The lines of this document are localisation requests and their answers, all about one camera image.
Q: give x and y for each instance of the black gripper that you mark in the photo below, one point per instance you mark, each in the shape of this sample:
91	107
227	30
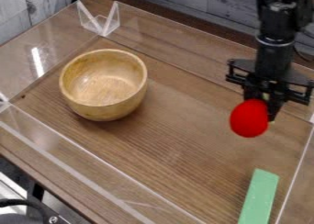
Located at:
267	77

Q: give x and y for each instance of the red ball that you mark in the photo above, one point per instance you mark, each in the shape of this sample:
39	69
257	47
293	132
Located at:
249	120

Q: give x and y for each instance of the wooden bowl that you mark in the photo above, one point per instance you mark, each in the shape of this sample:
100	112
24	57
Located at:
103	84

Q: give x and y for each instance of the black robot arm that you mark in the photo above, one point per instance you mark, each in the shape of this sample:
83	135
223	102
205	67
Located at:
284	18

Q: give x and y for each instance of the clear acrylic tray walls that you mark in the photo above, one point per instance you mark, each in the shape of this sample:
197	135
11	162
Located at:
169	165

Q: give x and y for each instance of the green tape strip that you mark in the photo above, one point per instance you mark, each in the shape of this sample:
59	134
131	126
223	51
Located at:
259	198

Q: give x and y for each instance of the clear acrylic corner bracket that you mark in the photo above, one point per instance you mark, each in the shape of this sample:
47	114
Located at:
99	24

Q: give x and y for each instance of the black metal bracket with screw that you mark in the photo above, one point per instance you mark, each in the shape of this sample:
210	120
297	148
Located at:
38	210

